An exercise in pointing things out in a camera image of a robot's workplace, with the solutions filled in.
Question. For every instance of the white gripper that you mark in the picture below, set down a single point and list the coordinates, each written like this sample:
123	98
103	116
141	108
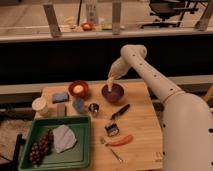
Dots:
119	68

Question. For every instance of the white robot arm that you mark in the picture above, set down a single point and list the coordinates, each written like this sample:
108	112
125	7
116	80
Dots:
187	118

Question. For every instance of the purple bowl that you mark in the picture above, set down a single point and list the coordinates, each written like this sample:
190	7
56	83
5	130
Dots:
114	95

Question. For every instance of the red bowl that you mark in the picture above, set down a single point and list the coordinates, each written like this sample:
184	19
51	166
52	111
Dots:
85	86

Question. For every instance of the yellow ball in bowl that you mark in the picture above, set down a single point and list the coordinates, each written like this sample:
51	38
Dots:
77	89

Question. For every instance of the small metal cup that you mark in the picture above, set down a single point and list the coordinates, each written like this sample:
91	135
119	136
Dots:
94	108

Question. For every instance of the red object on shelf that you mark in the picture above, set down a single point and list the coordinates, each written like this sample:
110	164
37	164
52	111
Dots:
87	26

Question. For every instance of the blue sponge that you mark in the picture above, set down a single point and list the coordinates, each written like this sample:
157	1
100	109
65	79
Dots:
60	97

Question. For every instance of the small wooden block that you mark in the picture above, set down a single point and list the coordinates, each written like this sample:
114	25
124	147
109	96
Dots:
61	110

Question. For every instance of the orange carrot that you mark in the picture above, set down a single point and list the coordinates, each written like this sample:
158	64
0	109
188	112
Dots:
122	141

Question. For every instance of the black office chair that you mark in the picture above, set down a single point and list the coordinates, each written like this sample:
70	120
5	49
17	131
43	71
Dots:
170	13

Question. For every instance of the metal fork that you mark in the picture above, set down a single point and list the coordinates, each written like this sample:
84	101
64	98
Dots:
103	141

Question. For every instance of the white cup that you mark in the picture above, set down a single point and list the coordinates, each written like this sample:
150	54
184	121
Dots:
40	106

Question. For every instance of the light blue folded cloth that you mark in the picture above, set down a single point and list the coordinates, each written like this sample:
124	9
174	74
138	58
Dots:
64	138

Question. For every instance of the green plastic tray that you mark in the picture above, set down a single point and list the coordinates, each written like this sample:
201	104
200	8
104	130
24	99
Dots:
76	157

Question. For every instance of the dark grapes bunch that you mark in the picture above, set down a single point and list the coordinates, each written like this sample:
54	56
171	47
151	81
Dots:
41	148

